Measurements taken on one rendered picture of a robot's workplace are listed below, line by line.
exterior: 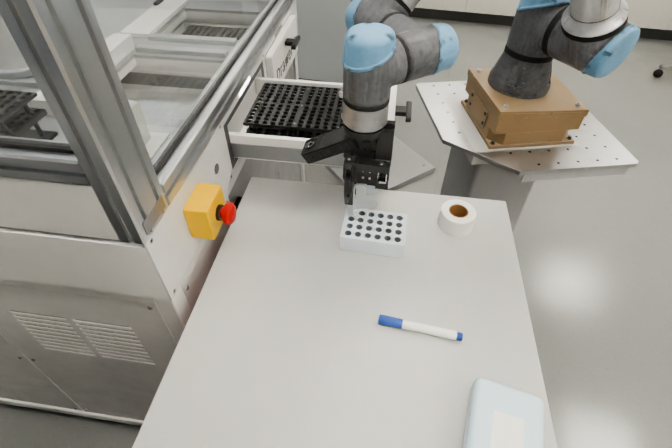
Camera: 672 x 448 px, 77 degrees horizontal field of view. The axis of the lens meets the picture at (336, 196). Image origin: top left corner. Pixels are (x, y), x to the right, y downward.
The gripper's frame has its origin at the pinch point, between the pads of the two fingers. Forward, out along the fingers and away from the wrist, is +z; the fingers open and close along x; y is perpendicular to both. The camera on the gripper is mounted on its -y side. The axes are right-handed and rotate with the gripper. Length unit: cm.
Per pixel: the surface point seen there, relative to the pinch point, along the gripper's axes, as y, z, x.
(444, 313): 19.5, 5.4, -17.8
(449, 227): 20.2, 3.3, 0.7
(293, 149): -13.4, -5.8, 8.6
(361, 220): 2.6, 2.4, -1.3
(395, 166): 8, 78, 110
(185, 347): -21.8, 5.4, -31.6
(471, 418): 22.3, 1.5, -35.9
